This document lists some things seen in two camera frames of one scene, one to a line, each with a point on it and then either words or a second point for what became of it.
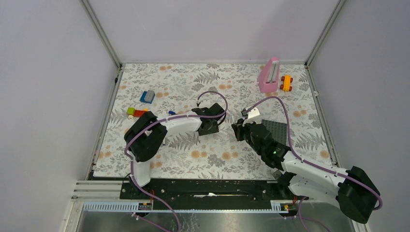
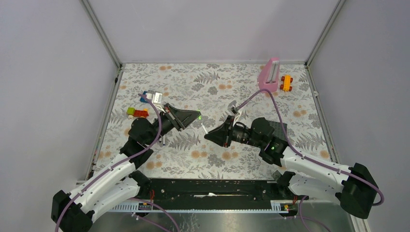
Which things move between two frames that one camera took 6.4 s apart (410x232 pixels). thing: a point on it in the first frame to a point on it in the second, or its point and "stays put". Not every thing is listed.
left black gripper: (214, 129) to (180, 119)
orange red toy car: (286, 79) stays put
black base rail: (209, 190) stays put
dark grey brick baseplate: (278, 130) stays put
